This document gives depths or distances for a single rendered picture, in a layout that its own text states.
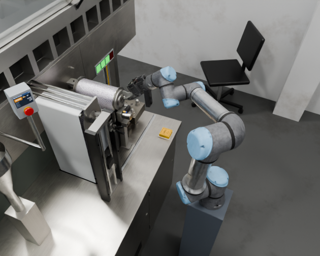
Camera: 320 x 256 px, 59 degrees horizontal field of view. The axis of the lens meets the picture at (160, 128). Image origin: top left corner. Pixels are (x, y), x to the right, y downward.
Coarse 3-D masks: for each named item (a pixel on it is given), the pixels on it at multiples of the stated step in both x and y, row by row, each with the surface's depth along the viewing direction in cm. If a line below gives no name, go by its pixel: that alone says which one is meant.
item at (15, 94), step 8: (8, 88) 90; (16, 88) 90; (24, 88) 91; (8, 96) 88; (16, 96) 89; (24, 96) 91; (32, 96) 93; (16, 104) 90; (24, 104) 92; (32, 104) 94; (16, 112) 92; (24, 112) 93; (32, 112) 94
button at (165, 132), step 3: (162, 129) 188; (165, 129) 188; (168, 129) 188; (162, 132) 186; (165, 132) 186; (168, 132) 186; (171, 132) 186; (159, 135) 186; (162, 135) 185; (165, 135) 184; (168, 135) 184; (168, 138) 184
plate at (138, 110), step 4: (128, 100) 192; (132, 100) 192; (128, 104) 189; (132, 104) 190; (140, 104) 189; (144, 104) 190; (136, 108) 186; (140, 108) 186; (144, 108) 192; (128, 112) 183; (136, 112) 183; (140, 112) 187; (136, 116) 182; (132, 120) 182; (136, 120) 184
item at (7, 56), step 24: (96, 0) 167; (120, 0) 195; (48, 24) 136; (72, 24) 164; (96, 24) 176; (0, 48) 117; (24, 48) 127; (48, 48) 144; (72, 48) 159; (0, 72) 118; (24, 72) 139; (0, 96) 127
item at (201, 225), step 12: (228, 192) 158; (192, 204) 152; (228, 204) 153; (192, 216) 158; (204, 216) 152; (216, 216) 148; (192, 228) 168; (204, 228) 161; (216, 228) 155; (192, 240) 179; (204, 240) 171; (180, 252) 201; (192, 252) 192; (204, 252) 183
